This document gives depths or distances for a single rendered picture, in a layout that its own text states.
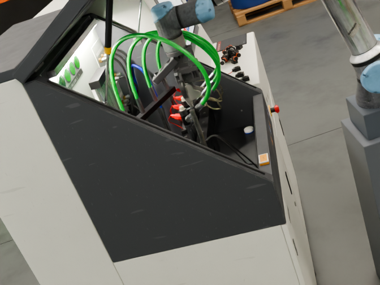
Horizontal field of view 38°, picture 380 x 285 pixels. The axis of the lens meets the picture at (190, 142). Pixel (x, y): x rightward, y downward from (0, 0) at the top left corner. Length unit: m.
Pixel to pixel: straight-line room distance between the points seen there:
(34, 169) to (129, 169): 0.29
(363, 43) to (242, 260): 0.77
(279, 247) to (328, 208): 1.33
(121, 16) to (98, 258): 0.93
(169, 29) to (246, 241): 0.71
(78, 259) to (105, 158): 0.40
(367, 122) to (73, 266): 1.10
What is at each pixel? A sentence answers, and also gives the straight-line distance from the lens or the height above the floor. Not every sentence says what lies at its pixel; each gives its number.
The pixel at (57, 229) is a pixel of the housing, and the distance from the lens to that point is 1.83.
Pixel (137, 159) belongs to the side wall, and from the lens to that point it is 1.63.
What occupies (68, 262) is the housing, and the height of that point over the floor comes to 0.83.
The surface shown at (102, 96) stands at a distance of 1.97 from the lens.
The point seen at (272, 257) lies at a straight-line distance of 1.81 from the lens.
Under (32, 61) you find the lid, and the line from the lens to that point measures 1.55.
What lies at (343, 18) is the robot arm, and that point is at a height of 1.28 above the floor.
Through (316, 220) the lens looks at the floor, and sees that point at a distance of 3.03.
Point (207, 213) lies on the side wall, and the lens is 1.71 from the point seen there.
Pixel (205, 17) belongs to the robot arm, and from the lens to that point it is 1.77.
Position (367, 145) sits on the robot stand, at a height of 0.80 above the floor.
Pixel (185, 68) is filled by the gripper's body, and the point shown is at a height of 1.25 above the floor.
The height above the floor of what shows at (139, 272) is 0.73.
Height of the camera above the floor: 1.82
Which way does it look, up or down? 25 degrees down
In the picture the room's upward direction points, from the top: 21 degrees counter-clockwise
